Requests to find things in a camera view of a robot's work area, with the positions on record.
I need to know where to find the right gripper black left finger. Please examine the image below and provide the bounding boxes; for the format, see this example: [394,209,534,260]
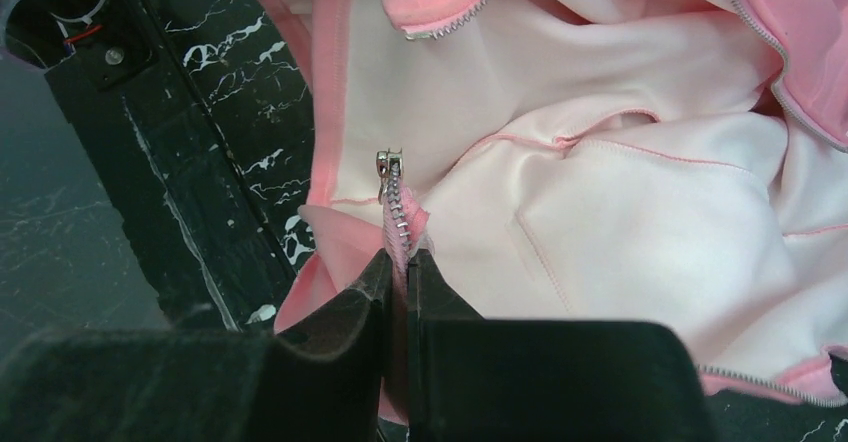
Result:
[1,251,392,441]

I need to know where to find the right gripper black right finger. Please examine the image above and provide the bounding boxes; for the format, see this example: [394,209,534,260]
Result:
[407,250,716,442]

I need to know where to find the pink zip-up jacket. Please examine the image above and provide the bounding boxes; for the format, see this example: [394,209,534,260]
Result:
[258,0,847,407]

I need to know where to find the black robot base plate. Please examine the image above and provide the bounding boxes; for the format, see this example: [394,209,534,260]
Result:
[1,0,314,339]

